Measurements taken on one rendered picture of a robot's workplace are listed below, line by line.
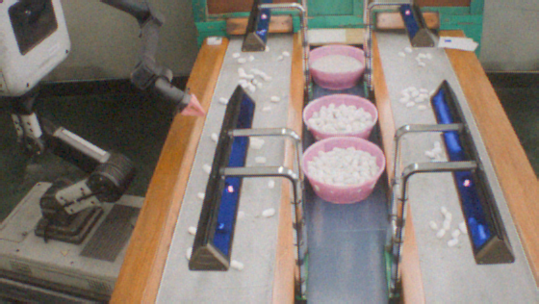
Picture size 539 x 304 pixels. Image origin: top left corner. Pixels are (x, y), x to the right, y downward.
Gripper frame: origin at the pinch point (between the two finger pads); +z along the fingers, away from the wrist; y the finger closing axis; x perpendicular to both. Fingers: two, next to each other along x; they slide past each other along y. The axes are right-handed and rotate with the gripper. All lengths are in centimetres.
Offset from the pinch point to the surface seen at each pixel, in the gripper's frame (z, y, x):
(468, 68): 83, 42, -60
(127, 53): -29, 173, 98
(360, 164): 47, -15, -25
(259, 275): 24, -64, -7
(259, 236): 23, -49, -6
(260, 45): 2.2, 6.0, -30.1
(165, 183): -1.7, -27.3, 12.1
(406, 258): 52, -62, -34
